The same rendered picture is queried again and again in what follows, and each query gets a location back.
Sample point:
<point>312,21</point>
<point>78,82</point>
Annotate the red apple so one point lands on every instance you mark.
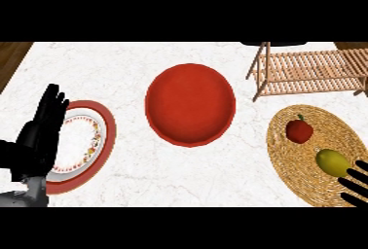
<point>298,130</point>

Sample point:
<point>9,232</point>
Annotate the red round bowl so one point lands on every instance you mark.
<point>189,104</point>

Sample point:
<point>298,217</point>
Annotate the black object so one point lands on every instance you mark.
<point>272,43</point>

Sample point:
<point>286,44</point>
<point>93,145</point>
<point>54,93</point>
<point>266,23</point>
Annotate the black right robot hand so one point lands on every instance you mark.
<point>356,186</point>

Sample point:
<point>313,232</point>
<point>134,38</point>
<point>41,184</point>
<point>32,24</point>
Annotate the wooden tiered shelf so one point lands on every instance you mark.
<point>306,69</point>

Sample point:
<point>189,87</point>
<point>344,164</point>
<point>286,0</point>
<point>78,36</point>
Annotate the yellow-green lemon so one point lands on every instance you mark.
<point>331,162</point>

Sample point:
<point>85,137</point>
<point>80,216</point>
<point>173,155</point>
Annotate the round woven straw placemat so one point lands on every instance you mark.
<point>306,159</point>

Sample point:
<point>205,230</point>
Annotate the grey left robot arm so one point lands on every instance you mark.
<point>25,194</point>

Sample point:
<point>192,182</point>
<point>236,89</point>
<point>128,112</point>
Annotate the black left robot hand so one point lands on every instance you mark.
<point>41,129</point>

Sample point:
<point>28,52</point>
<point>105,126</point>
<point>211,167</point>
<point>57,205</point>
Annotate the red-rimmed patterned plate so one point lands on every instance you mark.
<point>81,146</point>

